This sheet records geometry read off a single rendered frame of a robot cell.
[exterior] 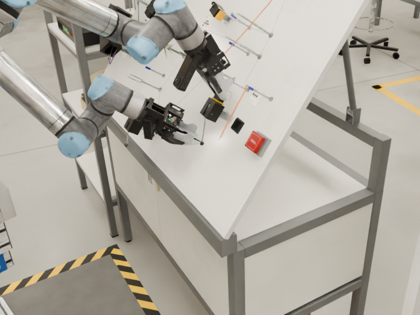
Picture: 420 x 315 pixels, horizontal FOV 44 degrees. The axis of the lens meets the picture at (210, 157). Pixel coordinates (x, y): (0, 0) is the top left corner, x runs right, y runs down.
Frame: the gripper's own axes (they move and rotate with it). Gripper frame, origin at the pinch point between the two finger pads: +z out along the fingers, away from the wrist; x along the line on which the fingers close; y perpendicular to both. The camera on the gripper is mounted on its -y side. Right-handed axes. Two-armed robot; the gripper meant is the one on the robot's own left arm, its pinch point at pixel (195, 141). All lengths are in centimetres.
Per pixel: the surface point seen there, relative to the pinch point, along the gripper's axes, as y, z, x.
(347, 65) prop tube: 29, 31, 32
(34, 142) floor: -237, -33, 85
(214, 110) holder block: 10.3, -0.7, 6.1
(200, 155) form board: -5.3, 5.0, -0.4
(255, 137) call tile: 20.9, 8.9, -3.3
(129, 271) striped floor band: -120, 30, -11
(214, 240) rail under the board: 0.0, 14.3, -27.4
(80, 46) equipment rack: -66, -40, 59
